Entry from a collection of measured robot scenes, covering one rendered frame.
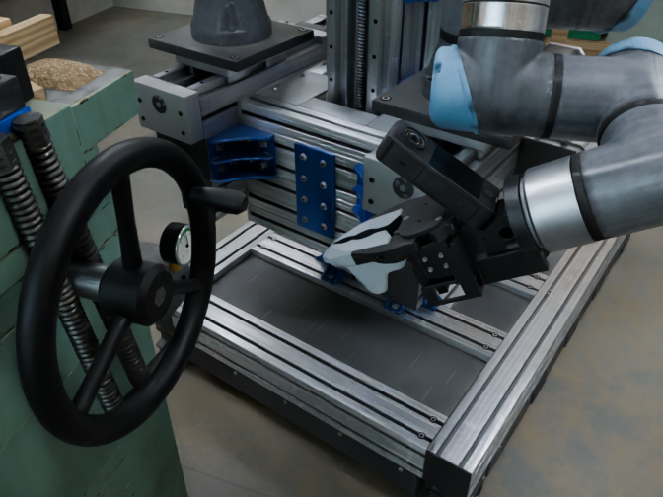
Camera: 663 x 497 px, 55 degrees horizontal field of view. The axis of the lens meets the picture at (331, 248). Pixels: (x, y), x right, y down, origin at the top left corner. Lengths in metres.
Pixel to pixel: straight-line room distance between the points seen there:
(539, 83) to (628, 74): 0.07
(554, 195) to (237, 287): 1.13
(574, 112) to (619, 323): 1.38
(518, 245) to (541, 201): 0.06
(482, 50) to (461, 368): 0.90
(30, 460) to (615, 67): 0.76
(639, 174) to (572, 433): 1.14
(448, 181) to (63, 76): 0.51
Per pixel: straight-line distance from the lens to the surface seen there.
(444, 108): 0.59
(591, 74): 0.60
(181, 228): 0.92
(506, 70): 0.58
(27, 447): 0.87
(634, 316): 1.97
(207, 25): 1.22
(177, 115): 1.16
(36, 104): 0.66
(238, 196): 0.64
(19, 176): 0.58
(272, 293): 1.54
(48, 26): 1.01
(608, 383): 1.75
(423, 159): 0.55
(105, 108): 0.85
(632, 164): 0.53
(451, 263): 0.57
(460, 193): 0.55
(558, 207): 0.53
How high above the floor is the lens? 1.19
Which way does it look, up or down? 36 degrees down
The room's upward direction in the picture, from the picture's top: straight up
